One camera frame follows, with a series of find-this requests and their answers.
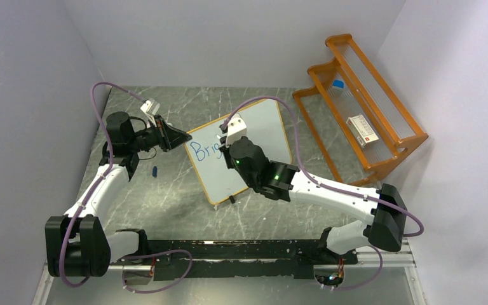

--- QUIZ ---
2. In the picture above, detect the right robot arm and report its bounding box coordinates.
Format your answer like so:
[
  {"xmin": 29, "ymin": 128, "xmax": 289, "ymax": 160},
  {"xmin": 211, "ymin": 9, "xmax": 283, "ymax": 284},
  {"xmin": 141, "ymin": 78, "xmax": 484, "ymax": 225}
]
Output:
[{"xmin": 220, "ymin": 137, "xmax": 406, "ymax": 263}]

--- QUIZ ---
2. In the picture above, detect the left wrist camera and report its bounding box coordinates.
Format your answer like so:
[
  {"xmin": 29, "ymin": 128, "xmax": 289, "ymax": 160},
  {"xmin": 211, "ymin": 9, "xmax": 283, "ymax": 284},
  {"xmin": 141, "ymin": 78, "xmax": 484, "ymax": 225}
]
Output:
[{"xmin": 140, "ymin": 100, "xmax": 160, "ymax": 126}]

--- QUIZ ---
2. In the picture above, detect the white red box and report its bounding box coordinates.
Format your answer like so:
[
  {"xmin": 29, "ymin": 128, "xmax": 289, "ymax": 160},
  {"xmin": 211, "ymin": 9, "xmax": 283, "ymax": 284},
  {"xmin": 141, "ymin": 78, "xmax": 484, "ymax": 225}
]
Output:
[{"xmin": 346, "ymin": 114, "xmax": 379, "ymax": 148}]

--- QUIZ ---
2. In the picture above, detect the blue white small object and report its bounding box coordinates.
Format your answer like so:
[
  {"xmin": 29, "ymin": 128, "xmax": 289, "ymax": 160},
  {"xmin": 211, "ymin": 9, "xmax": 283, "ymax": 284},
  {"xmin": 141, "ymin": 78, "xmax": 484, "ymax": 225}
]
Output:
[{"xmin": 331, "ymin": 79, "xmax": 345, "ymax": 90}]

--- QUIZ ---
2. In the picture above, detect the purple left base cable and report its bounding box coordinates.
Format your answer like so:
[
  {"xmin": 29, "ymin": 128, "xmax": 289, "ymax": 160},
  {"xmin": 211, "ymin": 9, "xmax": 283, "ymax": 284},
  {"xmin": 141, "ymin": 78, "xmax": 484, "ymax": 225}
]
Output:
[{"xmin": 121, "ymin": 249, "xmax": 194, "ymax": 295}]

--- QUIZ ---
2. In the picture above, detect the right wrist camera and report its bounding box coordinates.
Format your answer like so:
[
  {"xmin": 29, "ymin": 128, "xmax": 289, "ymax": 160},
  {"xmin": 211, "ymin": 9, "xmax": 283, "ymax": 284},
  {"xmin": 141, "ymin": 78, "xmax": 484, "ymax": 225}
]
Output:
[{"xmin": 225, "ymin": 115, "xmax": 247, "ymax": 147}]

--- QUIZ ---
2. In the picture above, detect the aluminium rail frame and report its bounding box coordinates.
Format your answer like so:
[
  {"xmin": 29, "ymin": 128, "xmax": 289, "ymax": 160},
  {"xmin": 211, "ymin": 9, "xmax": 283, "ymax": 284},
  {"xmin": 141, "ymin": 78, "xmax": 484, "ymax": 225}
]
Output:
[{"xmin": 33, "ymin": 241, "xmax": 425, "ymax": 304}]

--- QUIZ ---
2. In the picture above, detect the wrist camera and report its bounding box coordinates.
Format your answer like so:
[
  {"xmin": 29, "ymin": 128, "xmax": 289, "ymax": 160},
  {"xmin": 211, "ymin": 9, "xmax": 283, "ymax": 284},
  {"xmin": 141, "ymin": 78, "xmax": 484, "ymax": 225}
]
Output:
[
  {"xmin": 225, "ymin": 115, "xmax": 247, "ymax": 147},
  {"xmin": 140, "ymin": 100, "xmax": 160, "ymax": 126}
]

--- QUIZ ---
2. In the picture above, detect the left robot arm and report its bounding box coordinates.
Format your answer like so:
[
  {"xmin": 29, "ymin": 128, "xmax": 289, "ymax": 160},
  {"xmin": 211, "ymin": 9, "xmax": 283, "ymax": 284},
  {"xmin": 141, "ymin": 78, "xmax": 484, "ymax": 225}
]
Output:
[{"xmin": 44, "ymin": 111, "xmax": 192, "ymax": 278}]

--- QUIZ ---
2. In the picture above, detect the yellow framed whiteboard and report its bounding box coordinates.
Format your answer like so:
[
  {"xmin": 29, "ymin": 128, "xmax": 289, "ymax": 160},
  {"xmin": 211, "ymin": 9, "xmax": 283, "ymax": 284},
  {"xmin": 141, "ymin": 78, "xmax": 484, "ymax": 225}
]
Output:
[{"xmin": 185, "ymin": 98, "xmax": 293, "ymax": 205}]

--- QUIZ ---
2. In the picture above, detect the orange wooden rack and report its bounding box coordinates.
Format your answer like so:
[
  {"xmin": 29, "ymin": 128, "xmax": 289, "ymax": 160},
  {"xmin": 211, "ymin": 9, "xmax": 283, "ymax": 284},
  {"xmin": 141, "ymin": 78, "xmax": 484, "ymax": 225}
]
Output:
[{"xmin": 292, "ymin": 34, "xmax": 428, "ymax": 186}]

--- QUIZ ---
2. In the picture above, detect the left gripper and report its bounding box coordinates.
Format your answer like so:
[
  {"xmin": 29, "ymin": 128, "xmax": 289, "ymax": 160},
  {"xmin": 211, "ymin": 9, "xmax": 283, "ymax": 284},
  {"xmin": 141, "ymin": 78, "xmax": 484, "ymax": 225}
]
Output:
[{"xmin": 129, "ymin": 115, "xmax": 192, "ymax": 153}]

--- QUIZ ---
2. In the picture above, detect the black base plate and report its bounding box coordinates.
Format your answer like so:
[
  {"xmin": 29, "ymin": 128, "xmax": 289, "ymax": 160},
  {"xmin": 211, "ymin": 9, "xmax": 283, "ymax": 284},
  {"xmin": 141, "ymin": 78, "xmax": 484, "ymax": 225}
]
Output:
[{"xmin": 110, "ymin": 239, "xmax": 358, "ymax": 281}]

